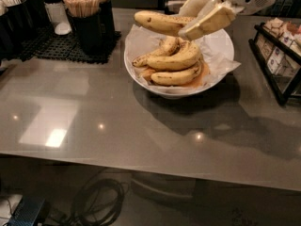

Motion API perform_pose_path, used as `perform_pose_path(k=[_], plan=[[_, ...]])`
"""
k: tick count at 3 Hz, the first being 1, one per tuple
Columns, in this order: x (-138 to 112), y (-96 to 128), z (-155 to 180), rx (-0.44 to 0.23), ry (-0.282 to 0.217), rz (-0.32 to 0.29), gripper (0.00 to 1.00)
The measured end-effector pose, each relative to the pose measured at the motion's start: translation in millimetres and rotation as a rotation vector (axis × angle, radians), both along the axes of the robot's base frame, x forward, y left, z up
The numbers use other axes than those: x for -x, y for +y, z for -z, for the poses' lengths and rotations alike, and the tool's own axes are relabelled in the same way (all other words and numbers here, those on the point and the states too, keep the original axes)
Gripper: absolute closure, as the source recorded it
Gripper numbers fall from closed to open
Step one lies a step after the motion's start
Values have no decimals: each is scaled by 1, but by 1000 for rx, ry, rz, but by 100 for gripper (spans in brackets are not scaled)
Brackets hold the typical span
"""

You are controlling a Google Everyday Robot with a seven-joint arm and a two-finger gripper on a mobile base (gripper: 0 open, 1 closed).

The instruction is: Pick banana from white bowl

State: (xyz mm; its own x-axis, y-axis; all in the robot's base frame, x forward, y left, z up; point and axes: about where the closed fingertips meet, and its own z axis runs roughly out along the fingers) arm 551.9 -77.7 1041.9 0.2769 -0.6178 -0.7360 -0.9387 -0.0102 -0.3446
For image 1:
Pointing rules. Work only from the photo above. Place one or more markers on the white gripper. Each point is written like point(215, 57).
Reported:
point(209, 15)

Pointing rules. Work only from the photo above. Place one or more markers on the white lidded cup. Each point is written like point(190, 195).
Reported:
point(58, 17)

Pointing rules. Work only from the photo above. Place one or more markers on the blue black box on floor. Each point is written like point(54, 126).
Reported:
point(29, 212)

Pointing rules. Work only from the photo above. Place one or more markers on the black container far left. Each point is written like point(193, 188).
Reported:
point(9, 44)

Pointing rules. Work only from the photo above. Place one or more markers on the spotted yellow banana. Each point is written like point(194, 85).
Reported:
point(161, 23)

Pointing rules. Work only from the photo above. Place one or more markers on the middle yellow banana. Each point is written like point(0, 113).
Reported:
point(187, 56)

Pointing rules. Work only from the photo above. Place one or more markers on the black cup of stir sticks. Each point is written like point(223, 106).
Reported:
point(85, 18)

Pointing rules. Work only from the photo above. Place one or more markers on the white ceramic bowl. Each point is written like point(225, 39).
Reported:
point(222, 44)

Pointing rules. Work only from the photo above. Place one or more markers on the black condiment packet rack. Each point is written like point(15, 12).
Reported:
point(277, 49)

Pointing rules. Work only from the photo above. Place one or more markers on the front yellow banana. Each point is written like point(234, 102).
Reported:
point(177, 78)

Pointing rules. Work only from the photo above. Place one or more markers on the white paper bowl liner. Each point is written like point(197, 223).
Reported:
point(216, 54)

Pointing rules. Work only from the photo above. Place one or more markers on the left small yellow banana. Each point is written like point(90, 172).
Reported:
point(167, 47)

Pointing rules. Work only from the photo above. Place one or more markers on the dark bottle with cork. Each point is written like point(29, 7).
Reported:
point(106, 18)

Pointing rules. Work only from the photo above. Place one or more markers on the black rubber grid mat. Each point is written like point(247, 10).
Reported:
point(48, 45)

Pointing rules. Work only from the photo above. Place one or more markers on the black cup with white cutlery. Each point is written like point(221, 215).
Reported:
point(20, 18)

